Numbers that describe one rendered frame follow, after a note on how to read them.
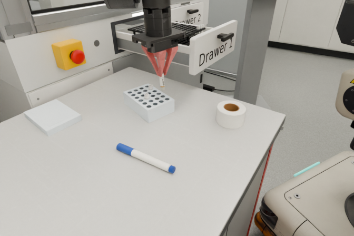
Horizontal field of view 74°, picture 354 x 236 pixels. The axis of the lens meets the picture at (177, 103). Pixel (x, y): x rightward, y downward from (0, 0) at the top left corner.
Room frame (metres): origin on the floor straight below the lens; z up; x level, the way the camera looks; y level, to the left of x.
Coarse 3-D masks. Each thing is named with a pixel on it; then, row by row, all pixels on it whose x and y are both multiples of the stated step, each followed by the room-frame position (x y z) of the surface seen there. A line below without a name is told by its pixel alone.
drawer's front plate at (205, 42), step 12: (228, 24) 0.80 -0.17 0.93; (204, 36) 0.67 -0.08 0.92; (216, 36) 0.73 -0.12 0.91; (192, 48) 0.63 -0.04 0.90; (204, 48) 0.67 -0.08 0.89; (216, 48) 0.74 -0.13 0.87; (228, 48) 0.82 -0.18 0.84; (192, 60) 0.63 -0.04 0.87; (204, 60) 0.68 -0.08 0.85; (216, 60) 0.74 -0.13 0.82; (192, 72) 0.63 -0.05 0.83
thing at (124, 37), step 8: (136, 24) 0.95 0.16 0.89; (120, 32) 0.83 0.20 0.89; (128, 32) 0.91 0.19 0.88; (136, 32) 0.94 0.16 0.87; (120, 40) 0.83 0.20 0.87; (128, 40) 0.81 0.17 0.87; (120, 48) 0.83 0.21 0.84; (128, 48) 0.81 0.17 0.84; (136, 48) 0.78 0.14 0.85; (184, 48) 0.67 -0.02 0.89; (176, 56) 0.68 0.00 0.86; (184, 56) 0.67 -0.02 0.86; (184, 64) 0.67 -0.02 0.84
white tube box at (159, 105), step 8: (136, 88) 0.59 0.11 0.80; (144, 88) 0.59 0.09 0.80; (128, 96) 0.55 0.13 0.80; (136, 96) 0.54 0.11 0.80; (152, 96) 0.55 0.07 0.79; (160, 96) 0.54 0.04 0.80; (168, 96) 0.54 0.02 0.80; (128, 104) 0.55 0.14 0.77; (136, 104) 0.51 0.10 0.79; (144, 104) 0.51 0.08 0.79; (152, 104) 0.50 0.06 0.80; (160, 104) 0.50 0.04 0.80; (168, 104) 0.51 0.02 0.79; (136, 112) 0.52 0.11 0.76; (144, 112) 0.49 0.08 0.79; (152, 112) 0.48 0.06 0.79; (160, 112) 0.50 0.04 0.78; (168, 112) 0.51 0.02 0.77; (152, 120) 0.48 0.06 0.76
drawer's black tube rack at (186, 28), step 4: (172, 24) 0.93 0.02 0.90; (176, 24) 0.93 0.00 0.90; (180, 24) 0.93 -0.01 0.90; (184, 24) 0.92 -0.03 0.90; (128, 28) 0.86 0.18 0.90; (132, 28) 0.86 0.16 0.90; (136, 28) 0.87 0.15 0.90; (140, 28) 0.86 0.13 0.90; (144, 28) 0.87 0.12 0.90; (176, 28) 0.86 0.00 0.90; (180, 28) 0.86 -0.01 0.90; (184, 28) 0.86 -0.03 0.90; (188, 28) 0.86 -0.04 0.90; (192, 28) 0.86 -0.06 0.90; (140, 32) 0.82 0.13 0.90; (188, 36) 0.81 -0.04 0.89; (192, 36) 0.87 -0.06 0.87; (172, 40) 0.81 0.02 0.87; (180, 40) 0.81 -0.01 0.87; (184, 40) 0.82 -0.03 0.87; (188, 40) 0.81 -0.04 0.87; (184, 44) 0.76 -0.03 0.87; (188, 44) 0.78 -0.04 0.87
